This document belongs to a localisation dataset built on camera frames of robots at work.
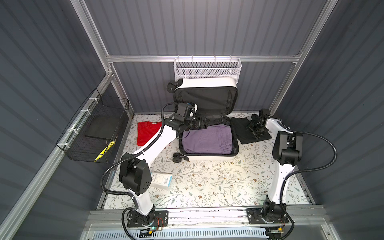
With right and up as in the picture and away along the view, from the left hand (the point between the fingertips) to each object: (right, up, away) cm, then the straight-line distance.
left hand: (203, 122), depth 83 cm
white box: (-24, -33, -1) cm, 41 cm away
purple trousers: (+8, -11, +17) cm, 22 cm away
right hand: (+35, -6, +22) cm, 42 cm away
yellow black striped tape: (-47, -13, -14) cm, 50 cm away
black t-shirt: (+30, -8, +20) cm, 37 cm away
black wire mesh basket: (-57, -2, -5) cm, 58 cm away
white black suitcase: (+8, +15, +7) cm, 19 cm away
